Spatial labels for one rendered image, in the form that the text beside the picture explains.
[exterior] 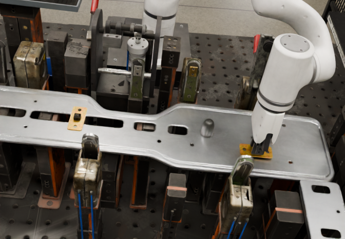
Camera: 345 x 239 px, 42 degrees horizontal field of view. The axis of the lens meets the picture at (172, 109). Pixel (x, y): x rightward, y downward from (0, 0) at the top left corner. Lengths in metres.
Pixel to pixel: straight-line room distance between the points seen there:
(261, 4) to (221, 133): 0.38
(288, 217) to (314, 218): 0.06
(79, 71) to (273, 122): 0.57
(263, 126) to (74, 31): 1.18
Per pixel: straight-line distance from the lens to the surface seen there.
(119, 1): 3.57
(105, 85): 1.34
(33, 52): 1.29
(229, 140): 1.19
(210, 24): 3.42
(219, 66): 1.90
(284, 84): 0.97
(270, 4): 0.98
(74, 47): 1.30
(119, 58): 1.71
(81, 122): 1.19
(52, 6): 1.33
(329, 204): 1.15
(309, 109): 1.83
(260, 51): 1.21
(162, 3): 1.58
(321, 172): 1.21
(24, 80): 1.32
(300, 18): 1.02
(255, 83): 1.27
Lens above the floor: 1.87
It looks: 44 degrees down
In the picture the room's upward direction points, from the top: 9 degrees clockwise
